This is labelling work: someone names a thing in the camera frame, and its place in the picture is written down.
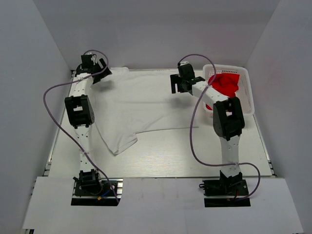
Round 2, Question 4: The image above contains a white t shirt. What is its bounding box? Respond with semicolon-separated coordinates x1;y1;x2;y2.
91;67;197;155

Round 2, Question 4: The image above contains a red t shirt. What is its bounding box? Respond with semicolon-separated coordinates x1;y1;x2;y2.
208;73;240;98

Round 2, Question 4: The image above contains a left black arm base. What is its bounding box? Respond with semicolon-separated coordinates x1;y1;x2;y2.
71;179;123;207

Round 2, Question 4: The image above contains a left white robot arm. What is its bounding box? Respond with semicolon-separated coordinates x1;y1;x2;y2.
64;52;111;195

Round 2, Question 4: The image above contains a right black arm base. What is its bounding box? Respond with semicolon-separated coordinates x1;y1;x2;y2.
199;179;251;208

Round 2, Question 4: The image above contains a white plastic basket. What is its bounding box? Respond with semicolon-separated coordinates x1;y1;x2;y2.
202;64;254;117

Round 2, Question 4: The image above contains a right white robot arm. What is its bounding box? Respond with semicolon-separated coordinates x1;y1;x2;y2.
170;62;245;196

